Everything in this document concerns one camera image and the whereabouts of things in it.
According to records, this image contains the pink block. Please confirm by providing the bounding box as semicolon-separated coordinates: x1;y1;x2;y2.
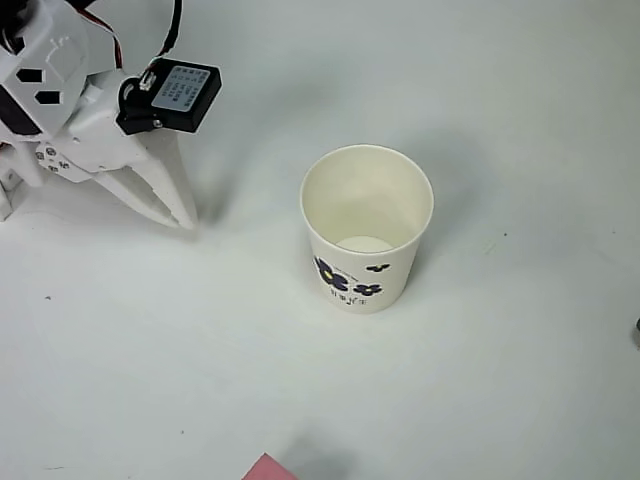
242;452;301;480

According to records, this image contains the white flowered paper cup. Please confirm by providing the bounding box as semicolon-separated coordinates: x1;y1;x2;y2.
299;144;434;315

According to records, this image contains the red black servo wire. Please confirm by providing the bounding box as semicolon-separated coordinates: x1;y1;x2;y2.
74;0;127;71

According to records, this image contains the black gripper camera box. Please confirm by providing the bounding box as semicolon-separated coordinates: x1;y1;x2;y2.
115;58;224;137

